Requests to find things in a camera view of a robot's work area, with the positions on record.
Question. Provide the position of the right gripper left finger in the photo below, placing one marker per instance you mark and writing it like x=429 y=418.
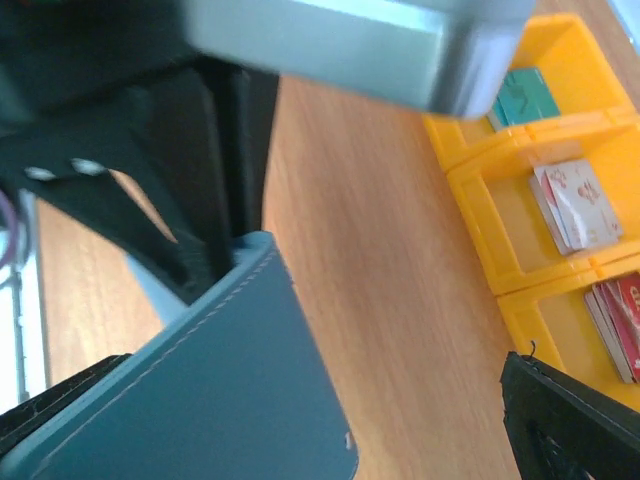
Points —
x=21 y=421

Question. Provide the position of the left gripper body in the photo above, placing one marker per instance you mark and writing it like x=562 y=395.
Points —
x=58 y=54

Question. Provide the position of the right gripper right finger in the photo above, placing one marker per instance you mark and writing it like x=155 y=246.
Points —
x=559 y=428

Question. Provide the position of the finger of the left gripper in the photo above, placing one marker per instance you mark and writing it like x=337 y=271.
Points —
x=142 y=168

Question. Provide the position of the teal card holder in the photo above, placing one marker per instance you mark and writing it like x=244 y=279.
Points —
x=235 y=388

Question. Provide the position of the red cards stack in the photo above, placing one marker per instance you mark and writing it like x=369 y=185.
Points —
x=614 y=308

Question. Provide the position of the white pink cards stack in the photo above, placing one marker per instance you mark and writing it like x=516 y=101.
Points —
x=575 y=206

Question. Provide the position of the teal cards stack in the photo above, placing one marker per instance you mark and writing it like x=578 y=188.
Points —
x=524 y=97

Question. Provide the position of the right yellow bin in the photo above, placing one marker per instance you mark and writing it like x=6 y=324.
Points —
x=553 y=319

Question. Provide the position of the yellow bin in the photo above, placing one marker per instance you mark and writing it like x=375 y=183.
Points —
x=553 y=319
x=510 y=235
x=581 y=81

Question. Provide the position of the middle yellow bin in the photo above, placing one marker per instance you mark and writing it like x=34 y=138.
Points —
x=510 y=235

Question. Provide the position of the left yellow bin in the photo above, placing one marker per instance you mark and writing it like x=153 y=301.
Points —
x=581 y=81

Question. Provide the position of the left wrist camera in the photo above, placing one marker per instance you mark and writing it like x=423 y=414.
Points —
x=441 y=57

